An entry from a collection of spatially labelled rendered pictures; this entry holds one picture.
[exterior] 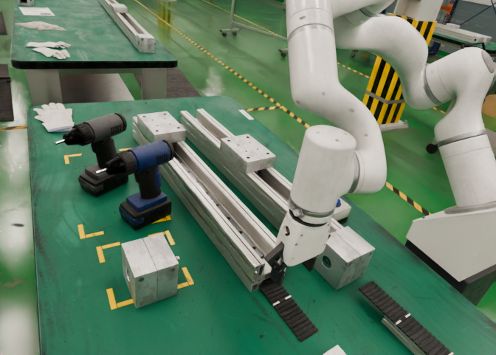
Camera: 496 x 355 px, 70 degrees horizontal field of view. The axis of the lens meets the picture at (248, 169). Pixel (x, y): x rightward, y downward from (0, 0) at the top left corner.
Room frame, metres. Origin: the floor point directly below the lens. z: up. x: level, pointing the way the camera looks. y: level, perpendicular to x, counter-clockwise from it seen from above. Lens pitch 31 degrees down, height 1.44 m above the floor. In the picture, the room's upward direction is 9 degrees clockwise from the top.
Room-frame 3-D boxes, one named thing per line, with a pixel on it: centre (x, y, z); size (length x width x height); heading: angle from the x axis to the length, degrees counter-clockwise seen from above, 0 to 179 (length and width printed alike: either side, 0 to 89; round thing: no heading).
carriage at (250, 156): (1.01, 0.01, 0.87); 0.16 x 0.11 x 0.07; 38
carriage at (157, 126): (1.09, 0.32, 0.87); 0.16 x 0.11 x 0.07; 38
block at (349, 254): (0.67, -0.27, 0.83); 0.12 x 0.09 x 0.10; 128
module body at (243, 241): (0.89, 0.16, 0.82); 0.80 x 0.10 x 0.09; 38
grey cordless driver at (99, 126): (0.83, 0.43, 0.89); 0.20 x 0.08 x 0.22; 151
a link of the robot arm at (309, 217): (0.53, -0.12, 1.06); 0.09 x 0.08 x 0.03; 128
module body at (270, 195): (1.01, 0.01, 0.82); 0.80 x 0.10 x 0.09; 38
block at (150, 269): (0.53, 0.16, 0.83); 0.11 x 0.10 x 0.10; 126
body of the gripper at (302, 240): (0.53, -0.12, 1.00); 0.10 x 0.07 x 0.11; 128
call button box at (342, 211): (0.86, -0.26, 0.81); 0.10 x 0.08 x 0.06; 128
